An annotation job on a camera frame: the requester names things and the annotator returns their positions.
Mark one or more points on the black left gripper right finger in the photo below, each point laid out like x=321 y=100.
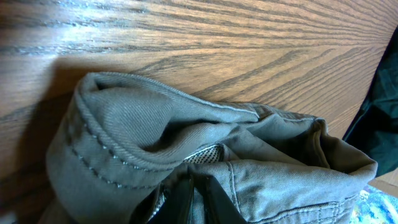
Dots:
x=219 y=209

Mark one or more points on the black shorts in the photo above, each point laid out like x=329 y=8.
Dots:
x=374 y=128

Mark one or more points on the grey shorts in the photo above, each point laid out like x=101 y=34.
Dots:
x=127 y=140

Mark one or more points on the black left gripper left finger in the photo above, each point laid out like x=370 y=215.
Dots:
x=177 y=209

